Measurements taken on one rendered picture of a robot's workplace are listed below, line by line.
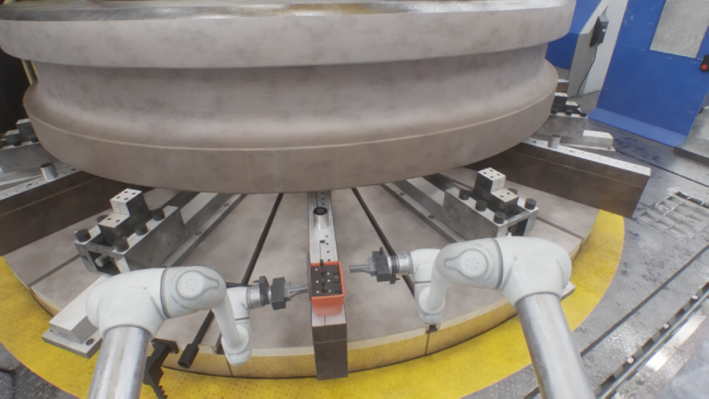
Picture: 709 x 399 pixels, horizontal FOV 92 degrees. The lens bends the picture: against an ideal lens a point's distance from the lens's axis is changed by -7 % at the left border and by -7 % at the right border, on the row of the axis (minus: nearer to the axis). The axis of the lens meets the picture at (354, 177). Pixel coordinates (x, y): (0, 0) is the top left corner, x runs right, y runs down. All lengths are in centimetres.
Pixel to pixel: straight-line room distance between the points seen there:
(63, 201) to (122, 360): 236
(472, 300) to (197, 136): 173
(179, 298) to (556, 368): 85
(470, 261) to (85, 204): 288
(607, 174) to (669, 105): 307
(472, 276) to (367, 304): 123
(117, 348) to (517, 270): 93
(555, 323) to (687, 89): 531
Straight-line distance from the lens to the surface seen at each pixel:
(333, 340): 161
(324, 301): 147
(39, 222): 326
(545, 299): 96
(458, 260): 92
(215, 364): 223
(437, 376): 224
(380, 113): 199
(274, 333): 201
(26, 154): 411
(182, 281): 99
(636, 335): 289
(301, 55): 171
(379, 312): 205
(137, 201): 231
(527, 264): 97
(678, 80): 609
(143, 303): 103
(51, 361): 283
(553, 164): 323
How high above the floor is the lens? 189
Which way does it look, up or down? 30 degrees down
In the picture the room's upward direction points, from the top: straight up
